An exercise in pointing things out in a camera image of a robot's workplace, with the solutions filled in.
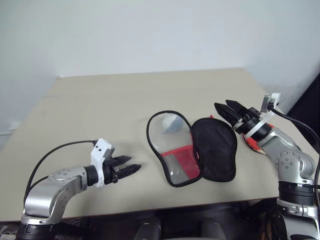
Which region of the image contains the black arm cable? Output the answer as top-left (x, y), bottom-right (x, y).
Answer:
top-left (267, 101), bottom-right (320, 198)
top-left (23, 140), bottom-right (98, 204)

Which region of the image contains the black red pouch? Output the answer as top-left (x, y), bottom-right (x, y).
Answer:
top-left (146, 109), bottom-right (238, 188)

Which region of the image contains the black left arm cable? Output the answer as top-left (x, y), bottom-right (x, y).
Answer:
top-left (23, 140), bottom-right (98, 204)

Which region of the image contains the black background panel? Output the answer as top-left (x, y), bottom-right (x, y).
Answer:
top-left (286, 71), bottom-right (320, 132)

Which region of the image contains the dark rounded shape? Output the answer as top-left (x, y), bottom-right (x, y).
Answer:
top-left (134, 216), bottom-right (163, 240)

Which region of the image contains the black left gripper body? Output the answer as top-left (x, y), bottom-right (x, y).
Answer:
top-left (102, 159), bottom-right (122, 186)

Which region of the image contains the red object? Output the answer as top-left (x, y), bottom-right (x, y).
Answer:
top-left (209, 113), bottom-right (266, 154)

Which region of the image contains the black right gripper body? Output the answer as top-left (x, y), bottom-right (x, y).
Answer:
top-left (231, 107), bottom-right (264, 134)

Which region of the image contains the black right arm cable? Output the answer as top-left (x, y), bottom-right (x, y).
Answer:
top-left (267, 101), bottom-right (320, 198)

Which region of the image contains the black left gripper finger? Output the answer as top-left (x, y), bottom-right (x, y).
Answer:
top-left (112, 155), bottom-right (132, 167)
top-left (117, 163), bottom-right (142, 178)

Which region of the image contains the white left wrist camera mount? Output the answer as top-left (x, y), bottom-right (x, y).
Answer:
top-left (89, 137), bottom-right (116, 188)

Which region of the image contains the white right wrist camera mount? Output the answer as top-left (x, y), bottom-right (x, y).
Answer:
top-left (243, 92), bottom-right (281, 139)

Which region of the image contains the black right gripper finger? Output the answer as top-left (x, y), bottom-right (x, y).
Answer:
top-left (213, 102), bottom-right (241, 126)
top-left (225, 99), bottom-right (249, 118)

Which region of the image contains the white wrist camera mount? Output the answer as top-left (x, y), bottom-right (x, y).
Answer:
top-left (243, 92), bottom-right (281, 139)
top-left (89, 137), bottom-right (116, 188)

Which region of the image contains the small pale blue object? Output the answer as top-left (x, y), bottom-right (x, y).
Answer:
top-left (171, 115), bottom-right (185, 133)

